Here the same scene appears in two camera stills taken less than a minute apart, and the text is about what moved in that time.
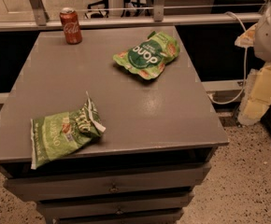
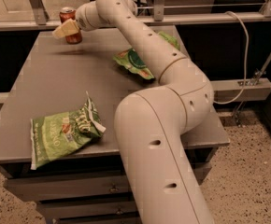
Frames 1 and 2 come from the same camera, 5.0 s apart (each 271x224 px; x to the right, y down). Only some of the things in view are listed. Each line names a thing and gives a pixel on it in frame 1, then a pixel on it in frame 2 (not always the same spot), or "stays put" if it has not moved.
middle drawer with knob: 117,206 stays put
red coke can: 71,25 stays put
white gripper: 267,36 → 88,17
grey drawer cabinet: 160,135 stays put
